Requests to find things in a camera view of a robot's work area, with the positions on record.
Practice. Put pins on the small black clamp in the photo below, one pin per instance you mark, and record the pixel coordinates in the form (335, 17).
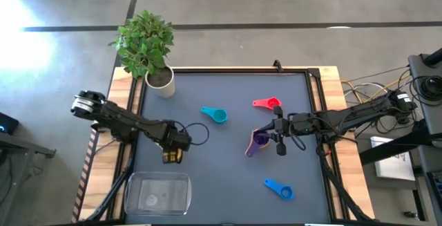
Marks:
(277, 66)

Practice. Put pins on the white plant pot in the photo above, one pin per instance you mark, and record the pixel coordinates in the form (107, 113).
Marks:
(167, 89)

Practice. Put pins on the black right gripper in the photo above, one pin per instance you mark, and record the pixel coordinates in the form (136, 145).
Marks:
(285, 127)

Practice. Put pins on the black device with blue light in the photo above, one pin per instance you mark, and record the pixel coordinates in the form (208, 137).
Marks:
(8, 124)

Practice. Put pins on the dark gray equipment cart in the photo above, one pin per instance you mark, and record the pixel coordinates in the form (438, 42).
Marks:
(419, 67)

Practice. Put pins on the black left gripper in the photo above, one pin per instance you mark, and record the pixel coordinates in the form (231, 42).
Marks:
(176, 138)

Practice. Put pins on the white paper sheet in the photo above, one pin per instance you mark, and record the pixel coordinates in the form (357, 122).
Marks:
(393, 164)

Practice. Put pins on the blue measuring cup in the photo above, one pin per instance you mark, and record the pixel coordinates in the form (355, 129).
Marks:
(276, 186)

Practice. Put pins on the purple measuring cup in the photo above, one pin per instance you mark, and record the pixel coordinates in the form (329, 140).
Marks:
(259, 139)

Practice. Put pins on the wooden table with black frame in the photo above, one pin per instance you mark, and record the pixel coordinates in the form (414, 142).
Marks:
(119, 81)

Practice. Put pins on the green leafy plant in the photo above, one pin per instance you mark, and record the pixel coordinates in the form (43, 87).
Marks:
(145, 43)

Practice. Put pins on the red measuring cup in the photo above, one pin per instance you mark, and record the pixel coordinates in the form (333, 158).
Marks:
(273, 103)

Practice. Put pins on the teal measuring cup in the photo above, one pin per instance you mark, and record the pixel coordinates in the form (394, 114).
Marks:
(219, 116)

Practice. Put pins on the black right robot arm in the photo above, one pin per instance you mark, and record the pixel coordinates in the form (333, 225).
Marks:
(345, 115)

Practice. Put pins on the striped warning tape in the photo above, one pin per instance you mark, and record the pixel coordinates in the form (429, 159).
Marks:
(84, 177)

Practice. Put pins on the gray metal stand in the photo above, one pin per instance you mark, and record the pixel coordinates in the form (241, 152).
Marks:
(20, 144)

